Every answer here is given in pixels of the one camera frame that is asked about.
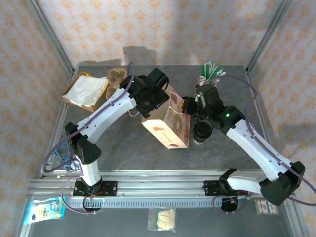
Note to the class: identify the white donut print paper bag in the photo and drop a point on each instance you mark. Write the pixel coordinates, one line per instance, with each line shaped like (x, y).
(170, 133)

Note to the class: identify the black plastic cup lid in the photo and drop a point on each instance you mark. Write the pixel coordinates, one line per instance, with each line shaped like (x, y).
(202, 128)

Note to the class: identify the small red white sachet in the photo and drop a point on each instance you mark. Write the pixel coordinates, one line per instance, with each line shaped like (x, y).
(266, 207)

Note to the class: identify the blue white snack packet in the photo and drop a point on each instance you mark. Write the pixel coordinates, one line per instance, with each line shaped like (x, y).
(47, 211)

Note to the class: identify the paper coffee cup black sleeve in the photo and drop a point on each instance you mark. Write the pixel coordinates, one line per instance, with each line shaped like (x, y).
(200, 142)

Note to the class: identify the brown cardboard napkin box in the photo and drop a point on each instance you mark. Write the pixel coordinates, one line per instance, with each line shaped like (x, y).
(79, 105)

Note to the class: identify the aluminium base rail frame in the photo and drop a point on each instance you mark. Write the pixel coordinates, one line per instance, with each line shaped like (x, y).
(160, 187)

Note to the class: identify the clear zip bag yellow contents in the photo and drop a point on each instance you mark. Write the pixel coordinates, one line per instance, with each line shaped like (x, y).
(163, 218)

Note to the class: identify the brown pulp cup carrier stack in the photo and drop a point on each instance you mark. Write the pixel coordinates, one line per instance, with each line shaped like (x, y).
(116, 76)

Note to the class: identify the green white wrapped straw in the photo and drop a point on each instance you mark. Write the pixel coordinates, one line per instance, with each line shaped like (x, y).
(209, 69)
(221, 74)
(216, 73)
(204, 70)

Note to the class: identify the white paper napkins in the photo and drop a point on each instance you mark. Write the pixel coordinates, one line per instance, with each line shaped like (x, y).
(84, 87)

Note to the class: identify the aluminium frame post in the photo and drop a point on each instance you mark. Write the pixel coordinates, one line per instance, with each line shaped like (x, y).
(53, 39)
(268, 37)

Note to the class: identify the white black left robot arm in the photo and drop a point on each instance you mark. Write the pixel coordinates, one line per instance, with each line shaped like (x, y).
(106, 116)

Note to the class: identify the aluminium table side rail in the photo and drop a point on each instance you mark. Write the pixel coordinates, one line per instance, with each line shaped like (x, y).
(58, 118)
(267, 128)

